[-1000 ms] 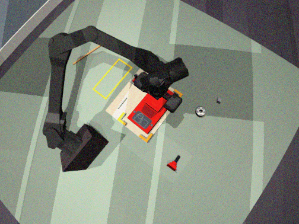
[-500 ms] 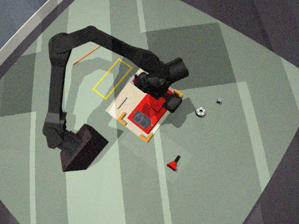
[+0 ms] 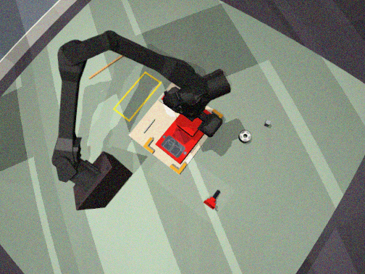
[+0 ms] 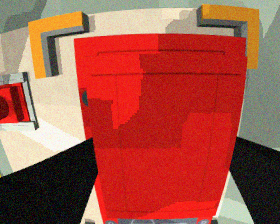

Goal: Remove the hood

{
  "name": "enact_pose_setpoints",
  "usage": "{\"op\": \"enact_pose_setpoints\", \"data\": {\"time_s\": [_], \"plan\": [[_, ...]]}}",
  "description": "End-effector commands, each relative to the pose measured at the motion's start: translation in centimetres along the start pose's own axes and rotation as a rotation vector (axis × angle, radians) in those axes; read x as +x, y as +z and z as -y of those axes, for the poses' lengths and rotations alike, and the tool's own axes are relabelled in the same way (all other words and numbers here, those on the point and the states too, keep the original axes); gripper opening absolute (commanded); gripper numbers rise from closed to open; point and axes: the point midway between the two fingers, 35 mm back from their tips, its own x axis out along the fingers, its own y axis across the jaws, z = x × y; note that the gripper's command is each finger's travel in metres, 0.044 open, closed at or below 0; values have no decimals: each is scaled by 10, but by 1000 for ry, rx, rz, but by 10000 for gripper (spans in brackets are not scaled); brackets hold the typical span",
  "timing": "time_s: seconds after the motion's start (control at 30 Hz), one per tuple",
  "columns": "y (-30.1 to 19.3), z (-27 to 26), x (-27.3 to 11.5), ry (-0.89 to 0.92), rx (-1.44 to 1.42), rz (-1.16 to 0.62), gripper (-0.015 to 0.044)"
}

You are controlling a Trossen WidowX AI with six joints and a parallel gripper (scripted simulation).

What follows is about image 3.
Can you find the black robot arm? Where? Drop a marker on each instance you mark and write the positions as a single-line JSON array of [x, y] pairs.
[[72, 59]]

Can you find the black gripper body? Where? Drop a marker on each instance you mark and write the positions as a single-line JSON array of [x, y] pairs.
[[210, 122]]

